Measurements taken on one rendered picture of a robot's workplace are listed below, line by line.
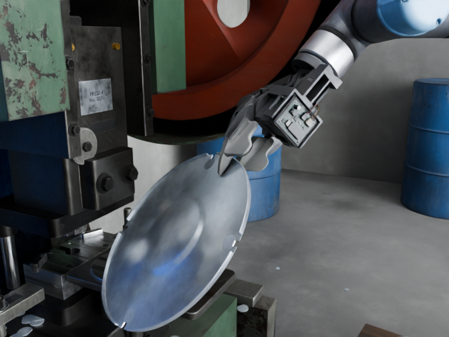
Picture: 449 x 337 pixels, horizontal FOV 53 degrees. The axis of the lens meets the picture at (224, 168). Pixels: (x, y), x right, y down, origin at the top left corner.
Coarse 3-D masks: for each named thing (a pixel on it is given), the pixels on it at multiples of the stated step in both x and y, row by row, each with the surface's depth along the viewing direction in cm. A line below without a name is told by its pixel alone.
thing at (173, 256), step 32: (192, 160) 75; (160, 192) 77; (192, 192) 70; (224, 192) 64; (128, 224) 77; (160, 224) 69; (192, 224) 64; (224, 224) 60; (128, 256) 71; (160, 256) 64; (192, 256) 60; (224, 256) 56; (128, 288) 66; (160, 288) 61; (192, 288) 56; (160, 320) 57
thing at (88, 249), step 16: (80, 240) 87; (96, 240) 87; (112, 240) 87; (48, 256) 81; (64, 256) 81; (80, 256) 81; (48, 272) 75; (64, 272) 75; (48, 288) 76; (64, 288) 75; (80, 288) 78
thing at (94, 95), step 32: (96, 32) 69; (96, 64) 70; (96, 96) 71; (96, 128) 72; (32, 160) 70; (64, 160) 67; (96, 160) 69; (128, 160) 76; (32, 192) 72; (64, 192) 69; (96, 192) 70; (128, 192) 77
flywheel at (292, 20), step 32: (192, 0) 99; (256, 0) 93; (288, 0) 87; (320, 0) 84; (192, 32) 101; (224, 32) 98; (256, 32) 95; (288, 32) 88; (192, 64) 103; (224, 64) 100; (256, 64) 93; (288, 64) 91; (160, 96) 105; (192, 96) 101; (224, 96) 98
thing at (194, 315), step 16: (96, 256) 81; (80, 272) 75; (96, 272) 74; (224, 272) 75; (96, 288) 72; (224, 288) 72; (208, 304) 67; (128, 336) 74; (144, 336) 74; (160, 336) 79
